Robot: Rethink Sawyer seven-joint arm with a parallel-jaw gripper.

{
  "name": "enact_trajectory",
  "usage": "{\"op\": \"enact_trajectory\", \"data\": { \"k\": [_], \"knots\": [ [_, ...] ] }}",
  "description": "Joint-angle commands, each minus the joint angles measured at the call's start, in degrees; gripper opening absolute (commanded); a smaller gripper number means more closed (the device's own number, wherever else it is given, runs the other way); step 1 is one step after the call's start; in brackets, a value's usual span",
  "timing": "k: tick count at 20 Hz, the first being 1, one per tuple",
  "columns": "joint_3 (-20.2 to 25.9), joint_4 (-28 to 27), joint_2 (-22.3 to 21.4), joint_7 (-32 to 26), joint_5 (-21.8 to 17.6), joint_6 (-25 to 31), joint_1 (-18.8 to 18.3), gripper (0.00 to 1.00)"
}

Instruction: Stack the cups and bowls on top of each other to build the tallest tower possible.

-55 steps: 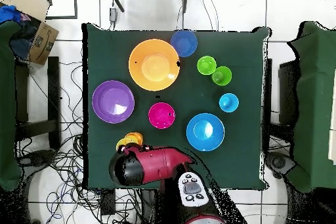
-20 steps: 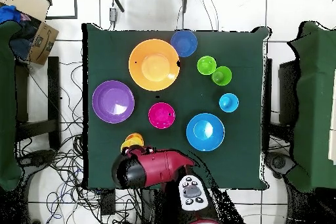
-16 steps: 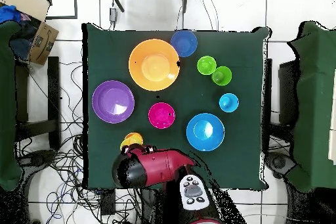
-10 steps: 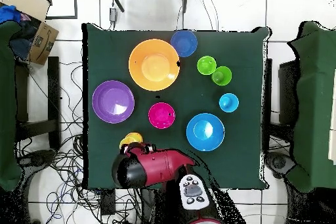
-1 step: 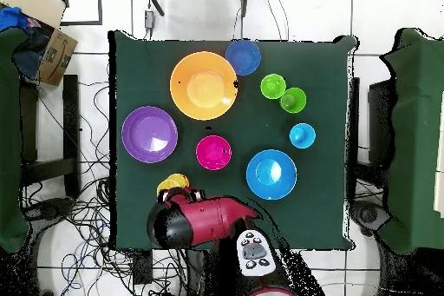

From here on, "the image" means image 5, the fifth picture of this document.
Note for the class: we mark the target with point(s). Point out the yellow translucent cup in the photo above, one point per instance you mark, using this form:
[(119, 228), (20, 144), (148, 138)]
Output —
[(170, 183)]

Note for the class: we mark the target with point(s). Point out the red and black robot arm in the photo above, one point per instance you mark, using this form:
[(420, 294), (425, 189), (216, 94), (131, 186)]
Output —
[(222, 219)]

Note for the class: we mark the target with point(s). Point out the orange cup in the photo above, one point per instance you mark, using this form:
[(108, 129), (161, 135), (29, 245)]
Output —
[(186, 180)]

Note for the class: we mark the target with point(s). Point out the pink-red small bowl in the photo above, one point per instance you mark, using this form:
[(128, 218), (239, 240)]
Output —
[(213, 153)]

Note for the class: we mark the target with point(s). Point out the purple bowl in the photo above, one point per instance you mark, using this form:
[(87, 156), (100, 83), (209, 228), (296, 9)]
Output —
[(149, 134)]

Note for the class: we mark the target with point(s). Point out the black floor box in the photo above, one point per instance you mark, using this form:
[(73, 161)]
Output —
[(143, 267)]

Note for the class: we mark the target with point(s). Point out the light blue bowl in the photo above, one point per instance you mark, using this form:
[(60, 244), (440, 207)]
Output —
[(271, 174)]

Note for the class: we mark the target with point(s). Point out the large orange bowl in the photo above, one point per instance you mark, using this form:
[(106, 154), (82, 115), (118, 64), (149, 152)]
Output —
[(203, 87)]

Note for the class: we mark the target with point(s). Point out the light blue cup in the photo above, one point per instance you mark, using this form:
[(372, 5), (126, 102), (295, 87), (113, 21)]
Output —
[(302, 135)]

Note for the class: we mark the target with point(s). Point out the dark green tablecloth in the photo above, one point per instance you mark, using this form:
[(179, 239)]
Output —
[(145, 67)]

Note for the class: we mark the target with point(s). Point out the light green cup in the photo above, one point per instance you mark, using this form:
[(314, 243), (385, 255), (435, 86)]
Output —
[(272, 86)]

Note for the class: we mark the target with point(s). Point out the dark blue small bowl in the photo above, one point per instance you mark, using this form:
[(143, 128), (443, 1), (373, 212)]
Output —
[(242, 57)]

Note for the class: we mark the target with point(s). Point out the grey power adapter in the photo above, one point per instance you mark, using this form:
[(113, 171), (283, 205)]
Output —
[(149, 19)]

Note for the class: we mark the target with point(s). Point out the green cloth covered table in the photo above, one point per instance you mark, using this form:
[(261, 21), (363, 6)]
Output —
[(10, 136), (416, 136)]

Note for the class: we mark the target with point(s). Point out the cardboard box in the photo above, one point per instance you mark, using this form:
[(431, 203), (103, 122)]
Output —
[(59, 56)]

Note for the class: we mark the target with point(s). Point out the black tripod leg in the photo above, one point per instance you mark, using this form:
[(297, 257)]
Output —
[(245, 1), (156, 4)]

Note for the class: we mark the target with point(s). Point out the blue cloth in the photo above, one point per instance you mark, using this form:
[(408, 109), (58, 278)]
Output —
[(12, 18)]

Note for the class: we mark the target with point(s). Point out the black pedestal base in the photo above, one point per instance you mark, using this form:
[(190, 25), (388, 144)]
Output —
[(369, 214), (52, 209)]

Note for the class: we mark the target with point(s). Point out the black stool frame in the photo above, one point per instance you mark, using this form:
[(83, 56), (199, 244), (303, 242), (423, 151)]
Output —
[(71, 119)]

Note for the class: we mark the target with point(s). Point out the thin black frame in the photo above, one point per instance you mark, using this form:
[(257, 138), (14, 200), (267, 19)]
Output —
[(100, 4)]

